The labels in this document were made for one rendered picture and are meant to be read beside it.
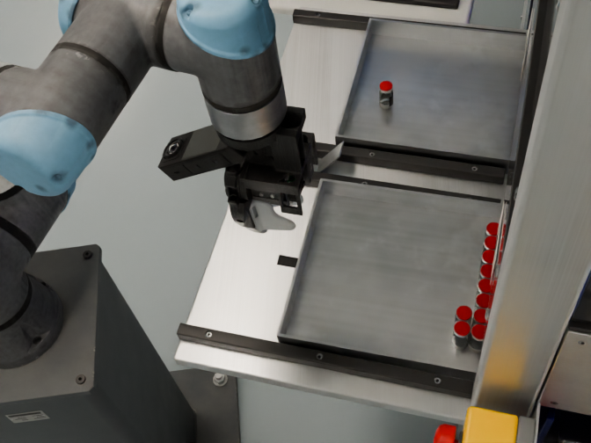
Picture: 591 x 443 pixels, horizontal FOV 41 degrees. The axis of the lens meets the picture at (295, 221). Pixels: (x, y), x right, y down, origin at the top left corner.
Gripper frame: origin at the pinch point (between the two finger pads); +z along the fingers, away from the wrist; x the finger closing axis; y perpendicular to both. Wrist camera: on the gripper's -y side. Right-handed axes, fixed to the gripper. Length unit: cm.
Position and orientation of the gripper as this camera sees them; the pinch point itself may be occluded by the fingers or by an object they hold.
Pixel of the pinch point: (258, 221)
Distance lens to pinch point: 94.2
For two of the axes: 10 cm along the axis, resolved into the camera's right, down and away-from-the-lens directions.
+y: 9.6, 1.6, -2.2
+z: 1.0, 5.4, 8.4
